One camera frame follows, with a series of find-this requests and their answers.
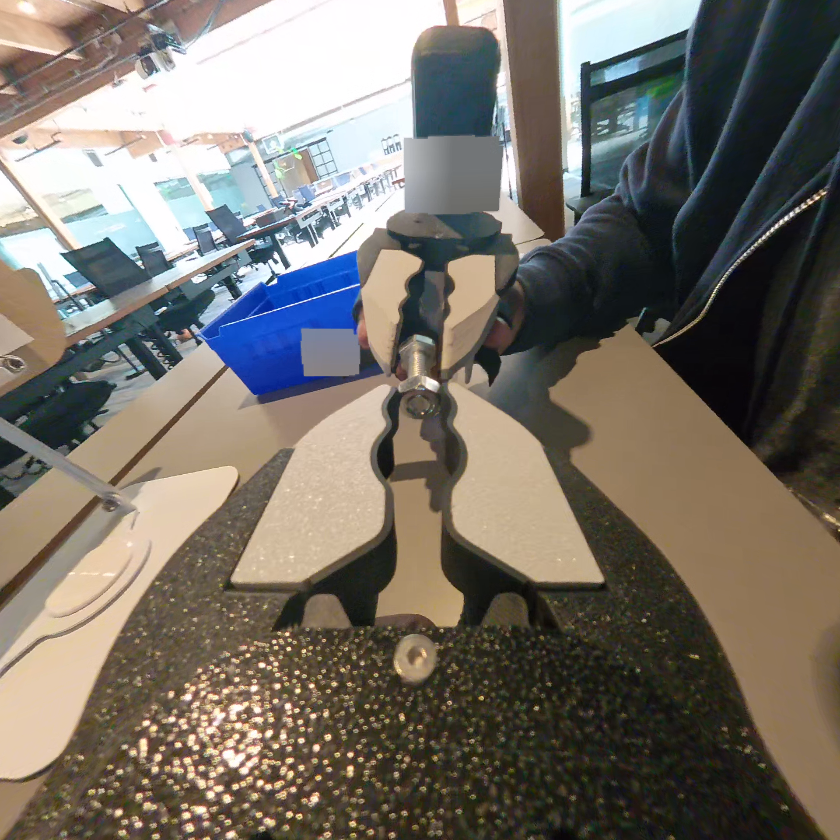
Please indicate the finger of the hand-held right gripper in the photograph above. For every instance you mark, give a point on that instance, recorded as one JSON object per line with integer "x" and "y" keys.
{"x": 384, "y": 302}
{"x": 476, "y": 302}

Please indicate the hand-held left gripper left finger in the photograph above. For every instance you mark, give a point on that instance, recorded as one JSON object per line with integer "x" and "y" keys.
{"x": 308, "y": 499}

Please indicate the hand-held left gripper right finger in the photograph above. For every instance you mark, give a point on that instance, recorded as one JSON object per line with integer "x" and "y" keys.
{"x": 525, "y": 505}

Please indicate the steel hex bolt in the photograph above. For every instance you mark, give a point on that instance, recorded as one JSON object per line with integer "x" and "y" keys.
{"x": 415, "y": 358}

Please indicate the steel hex nut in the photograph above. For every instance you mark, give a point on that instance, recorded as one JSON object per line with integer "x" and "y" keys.
{"x": 423, "y": 387}

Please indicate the person's right hand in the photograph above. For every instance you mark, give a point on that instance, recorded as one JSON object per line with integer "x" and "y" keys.
{"x": 506, "y": 325}

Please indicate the wooden pillar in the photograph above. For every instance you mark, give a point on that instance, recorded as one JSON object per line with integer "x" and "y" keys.
{"x": 535, "y": 98}

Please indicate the large blue plastic bin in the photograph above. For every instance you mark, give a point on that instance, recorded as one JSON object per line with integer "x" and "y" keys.
{"x": 262, "y": 341}

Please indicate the white sign stand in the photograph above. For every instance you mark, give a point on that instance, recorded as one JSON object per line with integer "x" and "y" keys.
{"x": 164, "y": 499}

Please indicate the black framed screen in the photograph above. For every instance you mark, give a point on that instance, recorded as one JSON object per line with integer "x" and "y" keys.
{"x": 630, "y": 98}

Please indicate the wooden office desk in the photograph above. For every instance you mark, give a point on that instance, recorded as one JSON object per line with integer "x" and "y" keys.
{"x": 184, "y": 269}

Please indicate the black mesh office chair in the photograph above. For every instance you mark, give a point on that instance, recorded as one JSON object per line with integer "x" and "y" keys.
{"x": 105, "y": 262}

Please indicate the brown cardboard panel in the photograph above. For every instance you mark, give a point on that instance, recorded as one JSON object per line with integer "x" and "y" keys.
{"x": 39, "y": 295}

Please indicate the printed paper sheet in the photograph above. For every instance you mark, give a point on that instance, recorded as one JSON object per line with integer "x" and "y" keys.
{"x": 10, "y": 338}

